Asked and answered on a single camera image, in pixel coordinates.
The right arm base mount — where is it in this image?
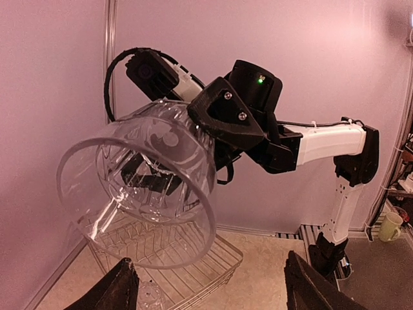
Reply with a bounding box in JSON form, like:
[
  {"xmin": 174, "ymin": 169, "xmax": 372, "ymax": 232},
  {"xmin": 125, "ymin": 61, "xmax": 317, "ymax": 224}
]
[{"xmin": 308, "ymin": 232, "xmax": 352, "ymax": 284}]

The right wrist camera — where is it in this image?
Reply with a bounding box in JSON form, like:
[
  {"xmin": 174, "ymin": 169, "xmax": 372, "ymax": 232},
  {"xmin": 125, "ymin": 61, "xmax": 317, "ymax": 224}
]
[{"xmin": 125, "ymin": 48, "xmax": 204, "ymax": 103}]

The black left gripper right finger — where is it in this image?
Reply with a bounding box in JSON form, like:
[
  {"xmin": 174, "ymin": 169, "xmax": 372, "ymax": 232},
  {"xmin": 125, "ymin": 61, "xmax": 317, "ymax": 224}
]
[{"xmin": 284, "ymin": 251, "xmax": 358, "ymax": 309}]

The wire dish rack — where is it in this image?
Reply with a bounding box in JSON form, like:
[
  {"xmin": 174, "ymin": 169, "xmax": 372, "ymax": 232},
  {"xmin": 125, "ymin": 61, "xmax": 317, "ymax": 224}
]
[{"xmin": 88, "ymin": 221, "xmax": 243, "ymax": 309}]

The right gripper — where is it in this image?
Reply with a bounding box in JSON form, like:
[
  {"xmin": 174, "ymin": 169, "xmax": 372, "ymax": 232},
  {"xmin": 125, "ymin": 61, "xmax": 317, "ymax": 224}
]
[{"xmin": 187, "ymin": 77, "xmax": 303, "ymax": 174}]

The cream mug in background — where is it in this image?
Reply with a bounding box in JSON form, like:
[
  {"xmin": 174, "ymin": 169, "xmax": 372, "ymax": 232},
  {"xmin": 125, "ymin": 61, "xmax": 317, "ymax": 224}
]
[{"xmin": 378, "ymin": 212, "xmax": 403, "ymax": 242}]

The aluminium frame post right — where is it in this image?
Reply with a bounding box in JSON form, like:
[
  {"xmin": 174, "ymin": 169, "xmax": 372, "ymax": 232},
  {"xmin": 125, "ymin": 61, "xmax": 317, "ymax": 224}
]
[{"xmin": 103, "ymin": 0, "xmax": 118, "ymax": 116}]

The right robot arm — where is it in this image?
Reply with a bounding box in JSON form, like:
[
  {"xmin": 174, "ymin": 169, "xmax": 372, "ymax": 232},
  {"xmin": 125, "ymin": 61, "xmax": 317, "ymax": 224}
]
[{"xmin": 126, "ymin": 56, "xmax": 379, "ymax": 277}]

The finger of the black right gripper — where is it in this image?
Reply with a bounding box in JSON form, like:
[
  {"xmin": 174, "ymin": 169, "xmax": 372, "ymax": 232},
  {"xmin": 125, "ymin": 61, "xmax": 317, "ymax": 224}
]
[{"xmin": 121, "ymin": 158, "xmax": 183, "ymax": 196}]

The clear glass cup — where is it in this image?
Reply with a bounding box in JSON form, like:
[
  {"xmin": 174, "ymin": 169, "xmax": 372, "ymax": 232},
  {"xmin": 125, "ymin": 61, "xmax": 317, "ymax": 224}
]
[
  {"xmin": 56, "ymin": 99, "xmax": 216, "ymax": 269},
  {"xmin": 137, "ymin": 282, "xmax": 164, "ymax": 310}
]

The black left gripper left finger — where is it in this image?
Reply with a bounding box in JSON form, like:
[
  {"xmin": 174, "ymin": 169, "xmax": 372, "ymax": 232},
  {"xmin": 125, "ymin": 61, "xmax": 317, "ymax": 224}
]
[{"xmin": 69, "ymin": 258, "xmax": 139, "ymax": 310}]

